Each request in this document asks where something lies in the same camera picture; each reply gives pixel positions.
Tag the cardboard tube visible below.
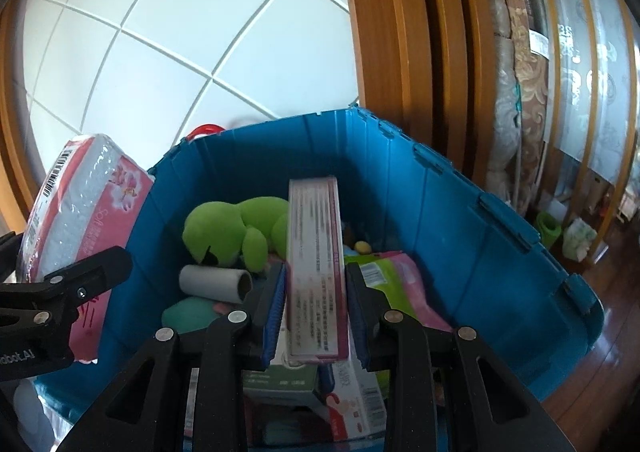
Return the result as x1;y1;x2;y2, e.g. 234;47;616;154
179;264;253;304

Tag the green foam roll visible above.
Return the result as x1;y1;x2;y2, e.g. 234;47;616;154
535;214;564;249

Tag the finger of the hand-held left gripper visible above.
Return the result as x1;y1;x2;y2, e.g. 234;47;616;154
42;246;133;305
0;231;21;283

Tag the teal plush toy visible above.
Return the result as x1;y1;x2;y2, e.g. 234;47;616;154
161;297;228;334

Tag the green pink wipes packet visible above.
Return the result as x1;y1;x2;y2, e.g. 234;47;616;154
380;254;453;333

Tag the white green box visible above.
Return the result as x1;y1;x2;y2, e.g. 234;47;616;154
242;362;321;404

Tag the blue plastic crate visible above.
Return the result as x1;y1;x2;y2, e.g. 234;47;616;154
30;107;606;452

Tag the red toy suitcase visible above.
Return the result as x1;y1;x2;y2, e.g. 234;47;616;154
186;124;223;143

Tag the white green tissue pack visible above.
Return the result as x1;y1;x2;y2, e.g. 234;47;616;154
562;219;597;261

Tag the large pink tissue pack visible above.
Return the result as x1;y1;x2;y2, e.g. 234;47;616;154
17;133;156;365

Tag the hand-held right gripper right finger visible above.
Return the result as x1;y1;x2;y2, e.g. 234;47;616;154
345;262;576;452

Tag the curved wooden frame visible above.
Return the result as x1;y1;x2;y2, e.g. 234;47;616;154
0;7;41;233
335;0;506;193

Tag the rolled patterned carpet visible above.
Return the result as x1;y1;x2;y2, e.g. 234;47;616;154
487;0;551;218

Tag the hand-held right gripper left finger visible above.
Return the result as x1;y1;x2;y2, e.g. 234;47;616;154
57;262;288;452

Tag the green frog plush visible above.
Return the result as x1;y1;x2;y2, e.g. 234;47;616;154
181;197;291;275

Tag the wooden frosted glass partition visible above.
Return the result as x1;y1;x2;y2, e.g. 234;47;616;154
500;0;640;253

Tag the pink white box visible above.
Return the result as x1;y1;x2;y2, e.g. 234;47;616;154
320;357;387;439
287;176;351;367

